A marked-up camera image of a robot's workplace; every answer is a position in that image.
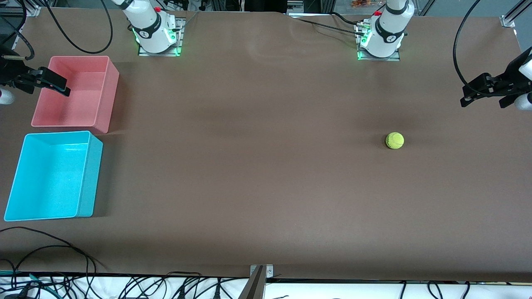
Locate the metal corner bracket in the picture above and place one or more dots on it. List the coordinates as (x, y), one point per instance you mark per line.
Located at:
(508, 21)

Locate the pink plastic bin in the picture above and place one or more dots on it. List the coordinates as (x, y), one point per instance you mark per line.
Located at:
(87, 110)

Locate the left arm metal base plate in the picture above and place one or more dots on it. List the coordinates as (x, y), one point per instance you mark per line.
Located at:
(380, 59)

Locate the yellow tennis ball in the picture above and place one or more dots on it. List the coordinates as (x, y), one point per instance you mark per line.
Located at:
(395, 140)

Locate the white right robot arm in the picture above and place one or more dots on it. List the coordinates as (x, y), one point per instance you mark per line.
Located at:
(149, 29)

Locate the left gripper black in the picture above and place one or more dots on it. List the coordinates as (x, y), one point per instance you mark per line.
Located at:
(512, 72)

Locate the aluminium frame profile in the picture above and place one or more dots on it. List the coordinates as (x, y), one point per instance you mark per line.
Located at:
(519, 7)

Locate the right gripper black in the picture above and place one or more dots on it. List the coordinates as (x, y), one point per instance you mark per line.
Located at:
(9, 71)

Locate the aluminium profile post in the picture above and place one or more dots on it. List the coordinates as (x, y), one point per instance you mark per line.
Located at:
(254, 286)

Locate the blue plastic bin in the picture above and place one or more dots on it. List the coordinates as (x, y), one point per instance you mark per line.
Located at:
(50, 178)

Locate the small metal bracket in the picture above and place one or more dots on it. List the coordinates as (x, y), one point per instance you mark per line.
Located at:
(269, 272)

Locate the dark clothed person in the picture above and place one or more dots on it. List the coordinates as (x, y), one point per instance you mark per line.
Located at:
(266, 5)

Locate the small orange object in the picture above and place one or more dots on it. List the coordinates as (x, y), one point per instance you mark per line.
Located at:
(361, 3)

